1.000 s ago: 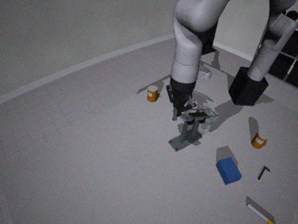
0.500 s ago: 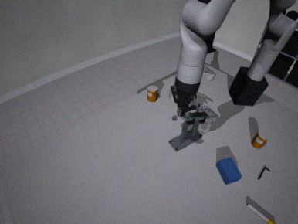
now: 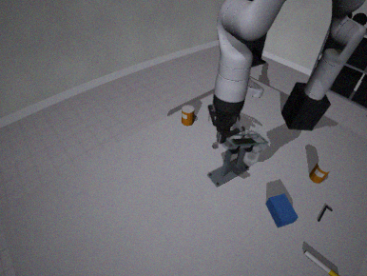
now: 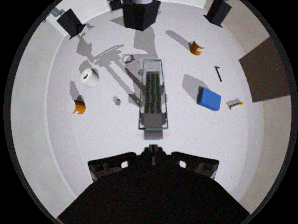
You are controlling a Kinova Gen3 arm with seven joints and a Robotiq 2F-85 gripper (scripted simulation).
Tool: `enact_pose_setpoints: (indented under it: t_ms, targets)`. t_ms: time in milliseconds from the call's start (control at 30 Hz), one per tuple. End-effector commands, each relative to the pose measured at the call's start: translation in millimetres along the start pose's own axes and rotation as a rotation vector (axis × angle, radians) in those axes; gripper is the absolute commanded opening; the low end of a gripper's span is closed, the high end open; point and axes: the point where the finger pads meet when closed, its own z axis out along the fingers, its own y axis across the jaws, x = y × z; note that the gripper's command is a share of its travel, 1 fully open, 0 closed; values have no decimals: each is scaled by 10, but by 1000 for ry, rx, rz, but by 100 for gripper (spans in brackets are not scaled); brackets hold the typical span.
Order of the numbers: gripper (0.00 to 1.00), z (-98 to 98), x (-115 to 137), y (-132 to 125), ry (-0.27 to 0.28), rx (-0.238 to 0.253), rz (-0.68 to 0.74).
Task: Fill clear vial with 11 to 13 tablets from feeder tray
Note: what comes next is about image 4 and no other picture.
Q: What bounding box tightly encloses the blue block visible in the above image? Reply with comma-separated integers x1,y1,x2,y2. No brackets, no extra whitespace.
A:
197,87,221,111

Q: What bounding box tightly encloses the orange pill bottle with white cap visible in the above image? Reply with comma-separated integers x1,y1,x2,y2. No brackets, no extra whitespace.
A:
67,100,86,114

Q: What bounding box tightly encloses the orange pill bottle with white label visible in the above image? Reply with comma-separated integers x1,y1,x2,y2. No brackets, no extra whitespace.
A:
190,38,206,56

